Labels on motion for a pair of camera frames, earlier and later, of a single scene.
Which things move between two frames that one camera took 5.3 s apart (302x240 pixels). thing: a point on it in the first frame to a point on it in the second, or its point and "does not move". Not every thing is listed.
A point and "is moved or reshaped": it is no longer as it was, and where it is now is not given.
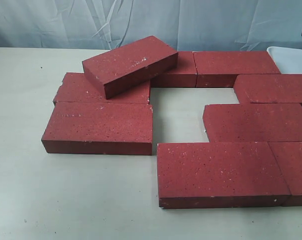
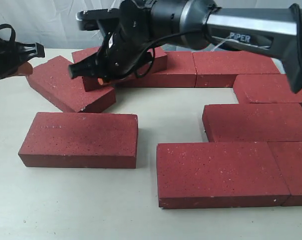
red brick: [99, 128] is moved or reshaped
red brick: [293, 159] does not move
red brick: [76, 88] to [53, 81]
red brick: [184, 76] does not move
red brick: [120, 69] is moved or reshaped
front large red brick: [206, 175] does not move
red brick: [256, 122] does not move
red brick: [220, 69] does not move
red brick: [272, 88] does not move
